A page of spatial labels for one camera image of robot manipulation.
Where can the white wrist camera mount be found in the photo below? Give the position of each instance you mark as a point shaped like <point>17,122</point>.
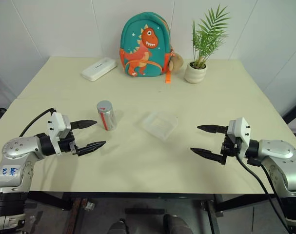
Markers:
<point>57,126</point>
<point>241,132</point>

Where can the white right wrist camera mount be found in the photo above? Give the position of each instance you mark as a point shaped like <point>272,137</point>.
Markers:
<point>241,132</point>

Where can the teal dinosaur backpack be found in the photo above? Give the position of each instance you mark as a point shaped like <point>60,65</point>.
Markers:
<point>144,46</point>

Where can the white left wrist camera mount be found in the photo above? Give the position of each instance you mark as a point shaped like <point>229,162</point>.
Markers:
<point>57,126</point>

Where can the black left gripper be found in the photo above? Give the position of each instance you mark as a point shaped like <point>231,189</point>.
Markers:
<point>65,144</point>

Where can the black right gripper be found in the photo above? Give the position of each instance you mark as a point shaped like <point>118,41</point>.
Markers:
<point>229,146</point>

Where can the dark rounded foot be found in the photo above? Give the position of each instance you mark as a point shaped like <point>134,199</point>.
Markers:
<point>175,224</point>
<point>118,227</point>

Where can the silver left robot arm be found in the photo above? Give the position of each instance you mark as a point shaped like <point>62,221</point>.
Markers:
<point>16,156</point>

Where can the dark rounded right foot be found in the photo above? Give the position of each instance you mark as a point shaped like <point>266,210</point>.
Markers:
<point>175,224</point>

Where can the dark rounded left foot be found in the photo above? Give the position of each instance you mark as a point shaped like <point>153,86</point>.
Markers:
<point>118,227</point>

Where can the white rectangular case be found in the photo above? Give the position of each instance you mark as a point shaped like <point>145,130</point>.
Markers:
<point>99,68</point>

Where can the green potted plant white pot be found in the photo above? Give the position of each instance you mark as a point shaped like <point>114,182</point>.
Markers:
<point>201,48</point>

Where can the clear plastic container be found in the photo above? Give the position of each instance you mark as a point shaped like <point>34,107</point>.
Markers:
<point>160,124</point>

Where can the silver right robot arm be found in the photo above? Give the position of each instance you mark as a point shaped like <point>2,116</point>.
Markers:
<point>279,170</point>

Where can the black metal table frame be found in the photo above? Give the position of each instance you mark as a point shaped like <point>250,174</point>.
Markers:
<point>138,202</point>

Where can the silver can with red stripe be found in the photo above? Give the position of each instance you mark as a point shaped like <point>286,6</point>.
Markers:
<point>106,115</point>

